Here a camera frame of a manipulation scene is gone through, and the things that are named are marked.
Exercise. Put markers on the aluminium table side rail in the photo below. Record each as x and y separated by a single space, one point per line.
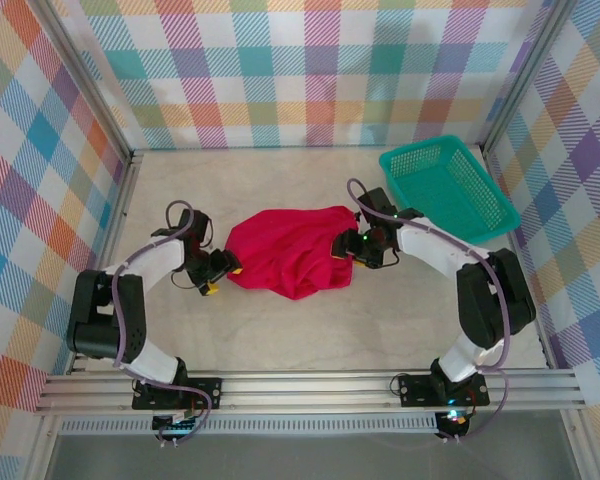
116 225
519 245

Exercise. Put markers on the red t-shirt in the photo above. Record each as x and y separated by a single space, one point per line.
290 250

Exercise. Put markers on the aluminium frame post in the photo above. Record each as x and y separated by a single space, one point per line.
525 75
87 80

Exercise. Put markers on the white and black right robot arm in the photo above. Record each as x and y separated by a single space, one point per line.
485 305

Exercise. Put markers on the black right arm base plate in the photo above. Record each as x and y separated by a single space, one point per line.
415 392

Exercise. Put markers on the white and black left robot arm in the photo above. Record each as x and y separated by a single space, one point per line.
95 320

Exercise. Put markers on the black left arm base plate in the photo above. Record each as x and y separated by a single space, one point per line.
205 392

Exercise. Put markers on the aluminium frame leg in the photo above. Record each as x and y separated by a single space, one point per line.
580 450
40 450

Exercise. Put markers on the teal plastic mesh basket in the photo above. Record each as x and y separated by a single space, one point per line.
445 200

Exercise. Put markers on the long aluminium mounting rail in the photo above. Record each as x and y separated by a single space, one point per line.
305 390

